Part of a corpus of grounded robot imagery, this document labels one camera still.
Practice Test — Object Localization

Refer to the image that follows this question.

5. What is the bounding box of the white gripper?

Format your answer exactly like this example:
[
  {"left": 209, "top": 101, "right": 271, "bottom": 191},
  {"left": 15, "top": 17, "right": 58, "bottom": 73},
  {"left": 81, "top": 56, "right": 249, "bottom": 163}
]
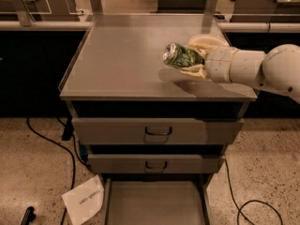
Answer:
[{"left": 180, "top": 43, "right": 238, "bottom": 83}]

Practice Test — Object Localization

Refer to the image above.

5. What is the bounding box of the crushed green can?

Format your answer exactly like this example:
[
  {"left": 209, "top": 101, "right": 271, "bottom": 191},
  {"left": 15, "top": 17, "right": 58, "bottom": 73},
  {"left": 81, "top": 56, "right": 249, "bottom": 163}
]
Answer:
[{"left": 163, "top": 42, "right": 204, "bottom": 68}]

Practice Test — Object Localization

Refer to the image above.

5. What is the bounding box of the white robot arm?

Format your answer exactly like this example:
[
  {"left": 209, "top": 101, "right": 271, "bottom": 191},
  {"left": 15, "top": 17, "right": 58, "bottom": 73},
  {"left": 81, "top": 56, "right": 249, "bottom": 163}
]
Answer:
[{"left": 184, "top": 44, "right": 300, "bottom": 103}]

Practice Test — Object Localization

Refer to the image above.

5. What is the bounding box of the grey drawer cabinet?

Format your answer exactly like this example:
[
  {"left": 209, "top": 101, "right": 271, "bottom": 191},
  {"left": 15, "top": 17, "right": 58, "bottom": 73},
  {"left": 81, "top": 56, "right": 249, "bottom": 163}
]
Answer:
[{"left": 58, "top": 13, "right": 260, "bottom": 183}]

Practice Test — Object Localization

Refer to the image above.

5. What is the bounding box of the grey top drawer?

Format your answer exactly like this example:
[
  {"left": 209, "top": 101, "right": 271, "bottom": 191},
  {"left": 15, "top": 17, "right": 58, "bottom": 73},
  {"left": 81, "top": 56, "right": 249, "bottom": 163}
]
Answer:
[{"left": 72, "top": 101, "right": 243, "bottom": 145}]

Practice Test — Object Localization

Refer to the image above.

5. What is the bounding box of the grey drawer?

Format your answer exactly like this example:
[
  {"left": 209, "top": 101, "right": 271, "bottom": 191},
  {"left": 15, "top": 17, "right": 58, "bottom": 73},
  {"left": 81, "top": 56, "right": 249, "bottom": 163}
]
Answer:
[
  {"left": 102, "top": 174, "right": 212, "bottom": 225},
  {"left": 88, "top": 145, "right": 224, "bottom": 174},
  {"left": 72, "top": 101, "right": 243, "bottom": 145}
]

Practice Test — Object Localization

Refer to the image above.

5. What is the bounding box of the grey middle drawer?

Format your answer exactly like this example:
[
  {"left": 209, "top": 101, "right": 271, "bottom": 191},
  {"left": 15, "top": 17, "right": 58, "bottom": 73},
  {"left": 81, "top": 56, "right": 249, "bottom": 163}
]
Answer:
[{"left": 88, "top": 145, "right": 224, "bottom": 174}]

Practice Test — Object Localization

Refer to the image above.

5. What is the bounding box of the grey bottom drawer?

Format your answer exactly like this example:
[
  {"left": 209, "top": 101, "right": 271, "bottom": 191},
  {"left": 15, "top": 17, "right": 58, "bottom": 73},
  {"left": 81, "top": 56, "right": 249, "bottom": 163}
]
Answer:
[{"left": 102, "top": 174, "right": 212, "bottom": 225}]

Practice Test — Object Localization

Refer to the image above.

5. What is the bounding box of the white paper bowl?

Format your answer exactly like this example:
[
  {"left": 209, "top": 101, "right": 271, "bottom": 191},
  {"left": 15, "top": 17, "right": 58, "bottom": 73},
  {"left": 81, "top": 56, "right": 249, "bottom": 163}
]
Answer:
[{"left": 188, "top": 34, "right": 229, "bottom": 46}]

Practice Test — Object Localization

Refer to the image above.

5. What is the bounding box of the grey background table right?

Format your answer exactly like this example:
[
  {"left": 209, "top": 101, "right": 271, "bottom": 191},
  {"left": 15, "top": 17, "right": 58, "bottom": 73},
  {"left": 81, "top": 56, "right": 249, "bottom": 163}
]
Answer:
[{"left": 231, "top": 0, "right": 300, "bottom": 23}]

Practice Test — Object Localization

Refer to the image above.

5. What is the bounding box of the grey background table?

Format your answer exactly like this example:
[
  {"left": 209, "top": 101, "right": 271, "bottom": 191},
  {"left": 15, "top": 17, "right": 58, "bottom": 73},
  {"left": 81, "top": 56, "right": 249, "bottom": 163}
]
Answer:
[
  {"left": 231, "top": 0, "right": 300, "bottom": 23},
  {"left": 0, "top": 0, "right": 80, "bottom": 22}
]

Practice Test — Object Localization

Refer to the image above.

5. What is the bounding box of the grey background table left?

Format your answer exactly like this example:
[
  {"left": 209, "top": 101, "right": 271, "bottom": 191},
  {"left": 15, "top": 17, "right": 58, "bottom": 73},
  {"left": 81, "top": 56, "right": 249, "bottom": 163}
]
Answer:
[{"left": 0, "top": 0, "right": 80, "bottom": 22}]

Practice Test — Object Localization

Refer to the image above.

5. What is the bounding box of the white paper label sign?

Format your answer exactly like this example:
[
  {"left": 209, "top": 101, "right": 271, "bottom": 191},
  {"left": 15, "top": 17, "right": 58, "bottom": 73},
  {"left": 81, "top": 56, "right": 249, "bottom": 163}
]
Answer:
[{"left": 62, "top": 175, "right": 104, "bottom": 225}]

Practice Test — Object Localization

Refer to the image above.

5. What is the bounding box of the black object on floor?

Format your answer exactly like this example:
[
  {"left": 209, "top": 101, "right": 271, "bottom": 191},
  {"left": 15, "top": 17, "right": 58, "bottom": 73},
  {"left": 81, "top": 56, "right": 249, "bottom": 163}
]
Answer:
[{"left": 21, "top": 206, "right": 36, "bottom": 225}]

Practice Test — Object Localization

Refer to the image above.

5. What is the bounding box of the black cable right floor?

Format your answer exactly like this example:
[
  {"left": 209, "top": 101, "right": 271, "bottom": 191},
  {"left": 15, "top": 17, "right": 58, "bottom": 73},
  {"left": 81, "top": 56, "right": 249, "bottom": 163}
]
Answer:
[{"left": 224, "top": 158, "right": 284, "bottom": 225}]

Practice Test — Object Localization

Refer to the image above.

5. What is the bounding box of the black cable floor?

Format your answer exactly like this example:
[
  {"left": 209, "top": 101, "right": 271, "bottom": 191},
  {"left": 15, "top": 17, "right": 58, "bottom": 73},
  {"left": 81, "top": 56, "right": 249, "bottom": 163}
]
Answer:
[
  {"left": 224, "top": 158, "right": 284, "bottom": 225},
  {"left": 25, "top": 115, "right": 94, "bottom": 225}
]

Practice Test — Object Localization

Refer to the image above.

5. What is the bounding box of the black cable left floor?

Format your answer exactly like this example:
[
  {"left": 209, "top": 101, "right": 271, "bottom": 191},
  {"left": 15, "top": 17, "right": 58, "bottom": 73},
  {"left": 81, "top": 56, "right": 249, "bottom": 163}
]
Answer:
[{"left": 25, "top": 115, "right": 94, "bottom": 225}]

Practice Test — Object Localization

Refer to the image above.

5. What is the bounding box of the white horizontal rail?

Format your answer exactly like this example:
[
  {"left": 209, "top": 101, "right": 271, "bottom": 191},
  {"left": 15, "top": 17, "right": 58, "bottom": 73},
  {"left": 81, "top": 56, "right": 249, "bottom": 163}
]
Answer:
[{"left": 0, "top": 21, "right": 300, "bottom": 33}]

